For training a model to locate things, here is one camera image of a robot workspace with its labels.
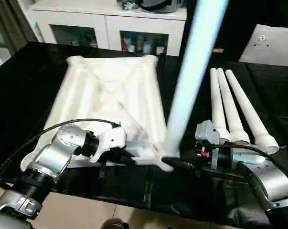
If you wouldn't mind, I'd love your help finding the white glass-door cabinet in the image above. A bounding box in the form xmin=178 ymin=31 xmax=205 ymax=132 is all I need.
xmin=31 ymin=3 xmax=187 ymax=57

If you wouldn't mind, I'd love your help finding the grey helmet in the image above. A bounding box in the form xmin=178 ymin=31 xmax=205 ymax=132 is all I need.
xmin=140 ymin=0 xmax=184 ymax=14

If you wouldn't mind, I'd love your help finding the grey curtain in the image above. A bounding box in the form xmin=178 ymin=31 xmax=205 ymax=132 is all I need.
xmin=0 ymin=0 xmax=37 ymax=70

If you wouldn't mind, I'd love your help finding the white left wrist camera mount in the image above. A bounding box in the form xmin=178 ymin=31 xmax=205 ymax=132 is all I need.
xmin=91 ymin=126 xmax=128 ymax=164

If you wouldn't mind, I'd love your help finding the black work mat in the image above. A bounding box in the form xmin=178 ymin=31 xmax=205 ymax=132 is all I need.
xmin=0 ymin=42 xmax=288 ymax=225

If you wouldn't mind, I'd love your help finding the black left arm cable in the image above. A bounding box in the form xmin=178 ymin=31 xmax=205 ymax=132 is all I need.
xmin=0 ymin=119 xmax=122 ymax=184

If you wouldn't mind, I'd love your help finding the white plastic table leg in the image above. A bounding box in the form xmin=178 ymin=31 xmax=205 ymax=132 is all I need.
xmin=216 ymin=68 xmax=251 ymax=145
xmin=210 ymin=68 xmax=230 ymax=142
xmin=224 ymin=69 xmax=280 ymax=154
xmin=161 ymin=0 xmax=230 ymax=159

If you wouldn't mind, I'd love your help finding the white plastic table top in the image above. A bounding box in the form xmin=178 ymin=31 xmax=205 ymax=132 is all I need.
xmin=20 ymin=54 xmax=174 ymax=172

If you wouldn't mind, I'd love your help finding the black box with gold label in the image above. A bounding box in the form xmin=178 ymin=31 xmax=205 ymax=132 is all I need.
xmin=181 ymin=0 xmax=256 ymax=63

